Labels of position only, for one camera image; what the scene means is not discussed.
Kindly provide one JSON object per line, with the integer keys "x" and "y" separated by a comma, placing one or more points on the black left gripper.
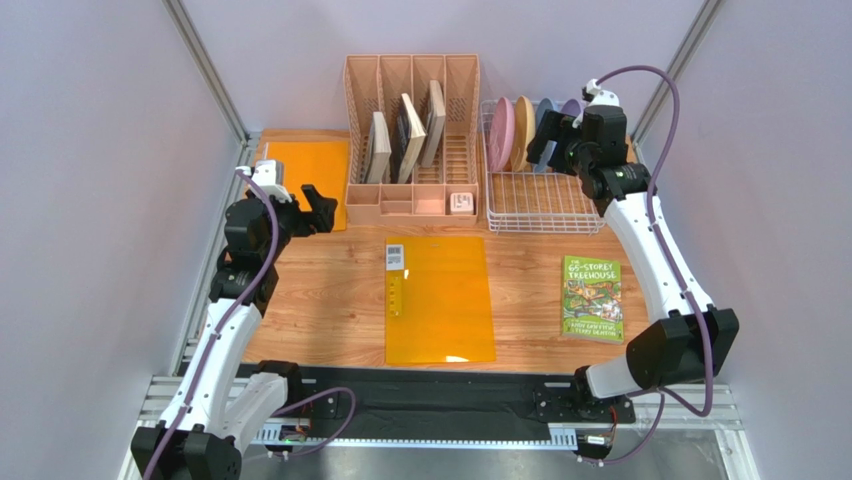
{"x": 323, "y": 206}

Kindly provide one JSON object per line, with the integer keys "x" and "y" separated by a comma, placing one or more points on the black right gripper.
{"x": 552, "y": 135}

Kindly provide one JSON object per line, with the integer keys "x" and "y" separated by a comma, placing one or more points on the purple plate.
{"x": 573, "y": 108}

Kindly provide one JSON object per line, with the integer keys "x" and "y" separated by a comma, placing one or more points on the tan plate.
{"x": 524, "y": 132}

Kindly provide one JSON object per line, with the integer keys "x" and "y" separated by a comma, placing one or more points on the pink plate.
{"x": 501, "y": 135}

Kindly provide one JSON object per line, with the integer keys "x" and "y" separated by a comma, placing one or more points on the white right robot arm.
{"x": 689, "y": 337}

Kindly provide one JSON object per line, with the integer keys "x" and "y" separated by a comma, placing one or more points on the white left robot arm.
{"x": 202, "y": 433}

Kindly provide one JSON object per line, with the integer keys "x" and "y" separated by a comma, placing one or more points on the orange folder at left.
{"x": 323, "y": 164}

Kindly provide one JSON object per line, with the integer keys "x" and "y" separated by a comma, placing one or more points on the orange folder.
{"x": 447, "y": 310}
{"x": 323, "y": 164}

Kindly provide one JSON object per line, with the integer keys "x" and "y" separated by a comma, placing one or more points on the left book in organizer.
{"x": 378, "y": 152}

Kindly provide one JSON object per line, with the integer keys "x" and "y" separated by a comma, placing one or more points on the book in organizer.
{"x": 409, "y": 138}
{"x": 435, "y": 122}
{"x": 378, "y": 152}

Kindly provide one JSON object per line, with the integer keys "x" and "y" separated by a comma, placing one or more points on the middle book in organizer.
{"x": 409, "y": 138}

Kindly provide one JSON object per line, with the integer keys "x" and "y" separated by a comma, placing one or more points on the yellow ruler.
{"x": 394, "y": 293}

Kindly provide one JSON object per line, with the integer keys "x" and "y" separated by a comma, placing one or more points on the right book in organizer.
{"x": 435, "y": 122}

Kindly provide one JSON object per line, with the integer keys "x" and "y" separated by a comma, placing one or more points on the small white cube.
{"x": 461, "y": 203}

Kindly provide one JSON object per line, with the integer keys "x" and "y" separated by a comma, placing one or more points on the pink file organizer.
{"x": 375, "y": 83}

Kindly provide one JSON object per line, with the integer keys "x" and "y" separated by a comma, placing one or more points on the orange folder at centre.
{"x": 447, "y": 310}

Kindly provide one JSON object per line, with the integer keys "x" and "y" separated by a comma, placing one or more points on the green treehouse book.
{"x": 591, "y": 300}

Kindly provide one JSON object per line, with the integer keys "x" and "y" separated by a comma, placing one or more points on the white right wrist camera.
{"x": 594, "y": 95}

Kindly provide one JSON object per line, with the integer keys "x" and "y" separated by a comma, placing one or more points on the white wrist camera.
{"x": 268, "y": 176}
{"x": 594, "y": 95}

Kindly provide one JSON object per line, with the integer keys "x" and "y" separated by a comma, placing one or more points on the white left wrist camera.
{"x": 268, "y": 176}

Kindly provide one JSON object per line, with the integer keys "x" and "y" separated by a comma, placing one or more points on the white wire dish rack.
{"x": 528, "y": 202}

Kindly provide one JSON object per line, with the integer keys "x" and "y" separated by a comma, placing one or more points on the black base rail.
{"x": 400, "y": 404}

